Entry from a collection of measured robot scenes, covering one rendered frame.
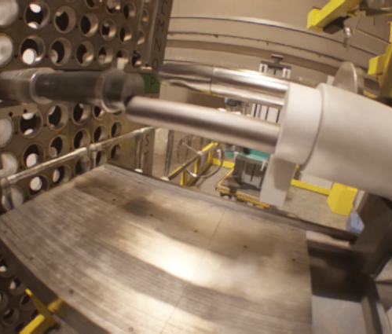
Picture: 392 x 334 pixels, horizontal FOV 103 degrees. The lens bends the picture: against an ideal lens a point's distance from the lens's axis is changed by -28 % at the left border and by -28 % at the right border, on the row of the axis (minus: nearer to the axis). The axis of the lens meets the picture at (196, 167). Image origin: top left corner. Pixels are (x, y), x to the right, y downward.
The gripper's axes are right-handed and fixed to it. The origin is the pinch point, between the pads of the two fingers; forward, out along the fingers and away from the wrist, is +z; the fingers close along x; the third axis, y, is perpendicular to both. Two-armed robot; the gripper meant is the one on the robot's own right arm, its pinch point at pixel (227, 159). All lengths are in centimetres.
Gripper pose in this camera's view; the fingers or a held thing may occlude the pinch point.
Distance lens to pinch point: 206.1
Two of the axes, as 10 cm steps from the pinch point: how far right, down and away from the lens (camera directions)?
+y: 2.7, 0.8, 9.6
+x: -9.5, -1.2, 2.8
